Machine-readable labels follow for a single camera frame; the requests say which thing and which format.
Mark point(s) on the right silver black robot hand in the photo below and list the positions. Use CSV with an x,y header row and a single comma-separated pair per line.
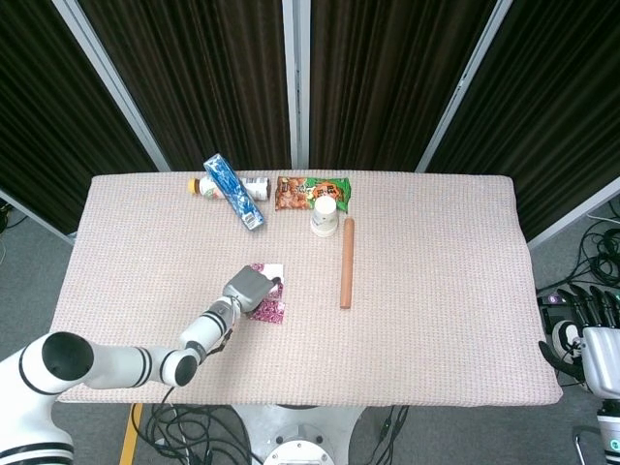
x,y
603,358

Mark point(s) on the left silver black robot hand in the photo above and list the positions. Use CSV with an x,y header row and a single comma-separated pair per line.
x,y
247,288

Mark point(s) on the pink white snack packet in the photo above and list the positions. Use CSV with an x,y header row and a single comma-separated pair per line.
x,y
273,269

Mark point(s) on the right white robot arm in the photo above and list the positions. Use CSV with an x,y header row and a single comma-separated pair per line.
x,y
610,431

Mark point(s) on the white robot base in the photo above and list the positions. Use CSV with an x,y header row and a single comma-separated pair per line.
x,y
300,436

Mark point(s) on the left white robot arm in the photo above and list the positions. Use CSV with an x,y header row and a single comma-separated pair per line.
x,y
116,365

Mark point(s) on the white black sneaker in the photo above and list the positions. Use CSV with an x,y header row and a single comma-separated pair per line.
x,y
564,334

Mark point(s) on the black box with purple light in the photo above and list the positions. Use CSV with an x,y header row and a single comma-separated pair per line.
x,y
552,299

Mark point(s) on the blue rectangular snack box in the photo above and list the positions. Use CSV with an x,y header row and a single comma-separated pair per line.
x,y
232,194

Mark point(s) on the brown wooden rolling pin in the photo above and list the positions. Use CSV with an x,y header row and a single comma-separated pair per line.
x,y
347,261

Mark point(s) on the white printed paper cup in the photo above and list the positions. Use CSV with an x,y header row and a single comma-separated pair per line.
x,y
323,215

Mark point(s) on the orange green snack bag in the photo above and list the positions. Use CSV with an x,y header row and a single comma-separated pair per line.
x,y
295,194

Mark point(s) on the yellow capped drink bottle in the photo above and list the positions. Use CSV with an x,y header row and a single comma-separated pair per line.
x,y
206,188

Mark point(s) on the pink waffle table cloth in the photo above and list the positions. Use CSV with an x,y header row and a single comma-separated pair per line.
x,y
436,290

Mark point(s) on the yellow floor tape strip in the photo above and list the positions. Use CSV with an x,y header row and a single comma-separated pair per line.
x,y
131,436

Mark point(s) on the dark fabric partition panel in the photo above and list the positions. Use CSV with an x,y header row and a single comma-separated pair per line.
x,y
557,121
387,82
48,121
203,82

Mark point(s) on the grey metal tube frame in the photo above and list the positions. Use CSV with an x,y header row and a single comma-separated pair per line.
x,y
581,448

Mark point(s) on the grey partition base rail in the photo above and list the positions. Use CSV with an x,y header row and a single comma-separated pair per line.
x,y
571,219
34,216

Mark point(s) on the grey partition post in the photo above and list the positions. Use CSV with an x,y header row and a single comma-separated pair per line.
x,y
462,82
104,68
296,82

